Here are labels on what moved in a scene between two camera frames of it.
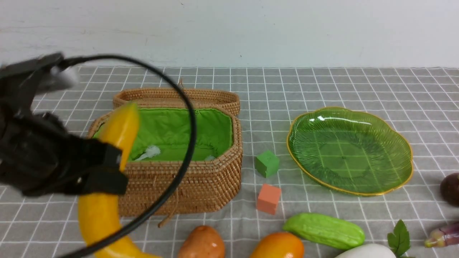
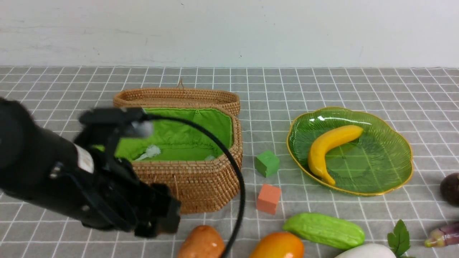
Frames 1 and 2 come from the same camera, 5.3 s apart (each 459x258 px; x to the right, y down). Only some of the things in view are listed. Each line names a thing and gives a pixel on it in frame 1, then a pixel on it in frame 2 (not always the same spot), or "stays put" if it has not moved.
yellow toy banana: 99,214 → 318,150
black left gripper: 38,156 → 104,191
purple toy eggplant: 447,236 stays put
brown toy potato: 203,241 stays put
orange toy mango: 278,245 stays put
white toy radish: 367,251 stays put
